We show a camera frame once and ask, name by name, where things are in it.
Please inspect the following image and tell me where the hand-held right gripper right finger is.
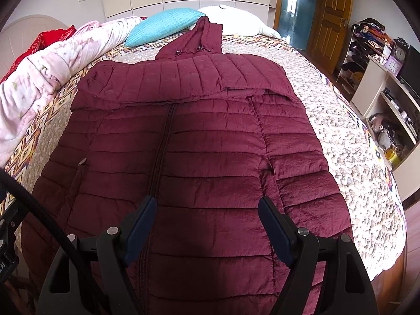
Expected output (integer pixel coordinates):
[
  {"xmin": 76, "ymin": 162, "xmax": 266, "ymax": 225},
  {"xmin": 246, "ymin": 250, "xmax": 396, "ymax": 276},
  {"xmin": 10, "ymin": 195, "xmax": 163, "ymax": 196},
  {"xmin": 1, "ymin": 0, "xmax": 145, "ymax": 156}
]
[{"xmin": 258, "ymin": 197, "xmax": 378, "ymax": 315}]

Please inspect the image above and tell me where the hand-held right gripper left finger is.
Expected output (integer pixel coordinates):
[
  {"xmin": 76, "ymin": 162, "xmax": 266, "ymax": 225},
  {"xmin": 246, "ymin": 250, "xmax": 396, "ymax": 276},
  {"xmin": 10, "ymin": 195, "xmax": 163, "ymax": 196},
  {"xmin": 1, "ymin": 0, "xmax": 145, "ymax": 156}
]
[{"xmin": 35, "ymin": 196, "xmax": 157, "ymax": 315}]

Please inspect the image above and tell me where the maroon puffer jacket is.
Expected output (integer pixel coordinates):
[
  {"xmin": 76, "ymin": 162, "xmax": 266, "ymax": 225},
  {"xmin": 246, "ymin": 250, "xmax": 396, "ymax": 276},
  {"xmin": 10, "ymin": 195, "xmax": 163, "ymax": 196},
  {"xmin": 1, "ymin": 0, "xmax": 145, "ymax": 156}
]
[{"xmin": 20, "ymin": 16, "xmax": 355, "ymax": 315}]

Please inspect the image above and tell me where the pile of colourful clothes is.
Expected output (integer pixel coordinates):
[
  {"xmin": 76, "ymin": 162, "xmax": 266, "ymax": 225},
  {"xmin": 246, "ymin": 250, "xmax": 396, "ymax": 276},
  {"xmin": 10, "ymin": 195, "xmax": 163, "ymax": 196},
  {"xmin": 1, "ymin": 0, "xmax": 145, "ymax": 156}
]
[{"xmin": 353, "ymin": 17, "xmax": 394, "ymax": 45}]

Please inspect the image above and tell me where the patterned quilted bedspread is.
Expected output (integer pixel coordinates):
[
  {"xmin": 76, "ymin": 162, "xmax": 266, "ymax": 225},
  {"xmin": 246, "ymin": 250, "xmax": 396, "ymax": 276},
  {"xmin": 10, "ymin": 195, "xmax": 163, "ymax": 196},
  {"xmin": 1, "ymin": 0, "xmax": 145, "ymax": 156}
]
[{"xmin": 0, "ymin": 33, "xmax": 407, "ymax": 283}]

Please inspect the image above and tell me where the yellow jar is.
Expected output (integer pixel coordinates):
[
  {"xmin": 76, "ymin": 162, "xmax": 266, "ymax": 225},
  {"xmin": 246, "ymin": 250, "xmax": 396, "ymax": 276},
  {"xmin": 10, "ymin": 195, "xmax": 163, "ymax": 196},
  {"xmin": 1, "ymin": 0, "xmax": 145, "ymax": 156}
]
[{"xmin": 385, "ymin": 149, "xmax": 401, "ymax": 168}]

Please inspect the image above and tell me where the pink floral comforter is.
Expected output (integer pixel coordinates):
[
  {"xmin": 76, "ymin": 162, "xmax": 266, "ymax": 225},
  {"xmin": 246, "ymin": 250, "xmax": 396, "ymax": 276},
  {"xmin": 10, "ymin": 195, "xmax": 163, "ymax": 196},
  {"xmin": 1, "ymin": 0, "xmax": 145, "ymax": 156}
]
[{"xmin": 0, "ymin": 16, "xmax": 148, "ymax": 168}]

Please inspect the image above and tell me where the white television cabinet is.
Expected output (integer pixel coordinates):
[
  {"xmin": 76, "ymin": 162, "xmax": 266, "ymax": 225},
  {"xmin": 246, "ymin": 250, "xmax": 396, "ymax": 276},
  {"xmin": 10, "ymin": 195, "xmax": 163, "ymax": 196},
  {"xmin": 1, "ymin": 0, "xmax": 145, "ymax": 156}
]
[{"xmin": 349, "ymin": 54, "xmax": 420, "ymax": 201}]

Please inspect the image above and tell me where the white storage rack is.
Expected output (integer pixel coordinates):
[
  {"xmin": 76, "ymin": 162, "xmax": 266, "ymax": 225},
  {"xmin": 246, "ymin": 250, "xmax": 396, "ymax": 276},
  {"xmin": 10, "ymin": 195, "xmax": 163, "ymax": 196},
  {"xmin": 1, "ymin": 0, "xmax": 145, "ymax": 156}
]
[{"xmin": 336, "ymin": 23, "xmax": 394, "ymax": 97}]

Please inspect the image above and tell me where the purple alarm clock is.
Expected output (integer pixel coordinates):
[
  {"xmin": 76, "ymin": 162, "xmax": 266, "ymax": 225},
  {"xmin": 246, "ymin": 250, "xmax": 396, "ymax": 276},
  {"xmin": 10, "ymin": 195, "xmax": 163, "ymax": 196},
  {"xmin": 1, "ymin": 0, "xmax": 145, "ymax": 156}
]
[{"xmin": 384, "ymin": 56, "xmax": 402, "ymax": 74}]

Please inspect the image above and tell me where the teal pillow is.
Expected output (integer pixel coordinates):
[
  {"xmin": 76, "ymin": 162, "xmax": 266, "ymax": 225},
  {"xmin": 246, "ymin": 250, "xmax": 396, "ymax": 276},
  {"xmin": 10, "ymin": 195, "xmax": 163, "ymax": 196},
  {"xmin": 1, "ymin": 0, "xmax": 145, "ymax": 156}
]
[{"xmin": 124, "ymin": 7, "xmax": 207, "ymax": 48}]

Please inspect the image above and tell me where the red cloth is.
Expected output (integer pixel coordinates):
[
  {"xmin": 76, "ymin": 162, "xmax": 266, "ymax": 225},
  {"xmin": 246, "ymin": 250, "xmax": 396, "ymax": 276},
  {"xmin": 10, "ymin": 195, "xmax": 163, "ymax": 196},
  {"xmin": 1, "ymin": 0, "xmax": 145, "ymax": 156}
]
[{"xmin": 0, "ymin": 24, "xmax": 77, "ymax": 84}]

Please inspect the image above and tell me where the white headboard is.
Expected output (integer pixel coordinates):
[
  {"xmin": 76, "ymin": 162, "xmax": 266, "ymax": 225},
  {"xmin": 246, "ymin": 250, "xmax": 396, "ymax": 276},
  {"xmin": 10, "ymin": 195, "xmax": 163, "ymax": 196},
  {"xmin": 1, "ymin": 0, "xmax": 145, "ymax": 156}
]
[{"xmin": 0, "ymin": 15, "xmax": 69, "ymax": 61}]

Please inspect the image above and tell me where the black television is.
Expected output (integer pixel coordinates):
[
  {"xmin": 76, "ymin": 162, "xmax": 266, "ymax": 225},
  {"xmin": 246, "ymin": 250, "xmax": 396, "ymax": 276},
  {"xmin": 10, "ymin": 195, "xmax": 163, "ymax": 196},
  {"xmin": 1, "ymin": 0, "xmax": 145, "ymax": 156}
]
[{"xmin": 398, "ymin": 44, "xmax": 420, "ymax": 99}]

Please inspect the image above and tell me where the white pillow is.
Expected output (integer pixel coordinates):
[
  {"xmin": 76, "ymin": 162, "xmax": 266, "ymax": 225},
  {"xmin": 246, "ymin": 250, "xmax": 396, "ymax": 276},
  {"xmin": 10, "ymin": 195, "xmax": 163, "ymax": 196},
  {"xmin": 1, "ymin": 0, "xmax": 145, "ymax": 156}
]
[{"xmin": 197, "ymin": 4, "xmax": 282, "ymax": 39}]

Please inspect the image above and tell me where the dark ornate clock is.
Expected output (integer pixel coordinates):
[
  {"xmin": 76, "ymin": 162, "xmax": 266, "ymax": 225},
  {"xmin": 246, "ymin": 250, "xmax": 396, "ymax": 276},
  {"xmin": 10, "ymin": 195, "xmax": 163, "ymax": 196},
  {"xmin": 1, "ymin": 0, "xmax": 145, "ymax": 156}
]
[{"xmin": 392, "ymin": 38, "xmax": 411, "ymax": 61}]

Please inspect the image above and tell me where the wooden door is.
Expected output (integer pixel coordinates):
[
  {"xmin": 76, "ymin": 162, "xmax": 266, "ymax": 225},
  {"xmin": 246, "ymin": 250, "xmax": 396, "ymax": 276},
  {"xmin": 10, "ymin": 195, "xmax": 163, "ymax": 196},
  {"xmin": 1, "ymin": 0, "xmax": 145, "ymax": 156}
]
[{"xmin": 308, "ymin": 0, "xmax": 355, "ymax": 73}]

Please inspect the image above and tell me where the teal glass door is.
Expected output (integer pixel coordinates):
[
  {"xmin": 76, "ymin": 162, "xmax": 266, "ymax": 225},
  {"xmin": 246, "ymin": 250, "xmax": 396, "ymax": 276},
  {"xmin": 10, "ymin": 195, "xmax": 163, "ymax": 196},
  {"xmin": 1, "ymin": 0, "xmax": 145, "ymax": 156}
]
[{"xmin": 277, "ymin": 0, "xmax": 319, "ymax": 51}]

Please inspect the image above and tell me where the black cable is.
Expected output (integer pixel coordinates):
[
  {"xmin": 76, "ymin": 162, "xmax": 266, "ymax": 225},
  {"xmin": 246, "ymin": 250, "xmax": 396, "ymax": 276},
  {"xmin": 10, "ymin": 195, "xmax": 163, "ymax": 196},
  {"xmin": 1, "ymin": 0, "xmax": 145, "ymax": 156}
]
[{"xmin": 0, "ymin": 170, "xmax": 106, "ymax": 315}]

